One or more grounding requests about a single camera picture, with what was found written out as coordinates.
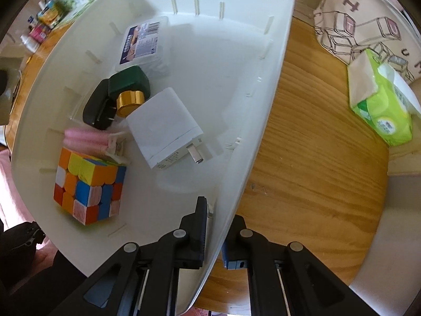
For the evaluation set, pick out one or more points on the white plastic storage bin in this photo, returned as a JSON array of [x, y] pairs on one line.
[[213, 72]]

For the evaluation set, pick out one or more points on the white squeeze bottle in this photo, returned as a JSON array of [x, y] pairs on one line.
[[29, 42]]

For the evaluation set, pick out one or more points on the yellow snack packet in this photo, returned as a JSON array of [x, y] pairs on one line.
[[49, 13]]

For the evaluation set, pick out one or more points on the green tissue pack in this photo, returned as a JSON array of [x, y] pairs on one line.
[[384, 118]]

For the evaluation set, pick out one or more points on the dark green gold-capped bottle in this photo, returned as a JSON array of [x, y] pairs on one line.
[[128, 80]]

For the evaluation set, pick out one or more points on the black wall charger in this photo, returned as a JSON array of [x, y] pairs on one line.
[[95, 105]]

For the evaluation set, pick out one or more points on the clear labelled plastic box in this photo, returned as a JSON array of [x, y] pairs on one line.
[[141, 39]]

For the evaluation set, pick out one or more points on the pink foam hair roller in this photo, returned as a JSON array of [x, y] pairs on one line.
[[82, 135], [85, 146]]

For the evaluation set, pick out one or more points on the pink cylindrical container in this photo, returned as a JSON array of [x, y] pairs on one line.
[[39, 33]]

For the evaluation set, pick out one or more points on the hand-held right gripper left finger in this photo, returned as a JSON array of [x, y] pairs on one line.
[[199, 230]]

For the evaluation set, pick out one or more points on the printed canvas bag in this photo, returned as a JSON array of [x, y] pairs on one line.
[[361, 23]]

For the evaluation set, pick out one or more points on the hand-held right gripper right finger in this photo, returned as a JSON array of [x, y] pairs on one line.
[[227, 256]]

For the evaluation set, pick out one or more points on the colourful puzzle cube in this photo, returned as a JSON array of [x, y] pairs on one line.
[[85, 187]]

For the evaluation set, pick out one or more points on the white wall charger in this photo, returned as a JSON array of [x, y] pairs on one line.
[[161, 121]]

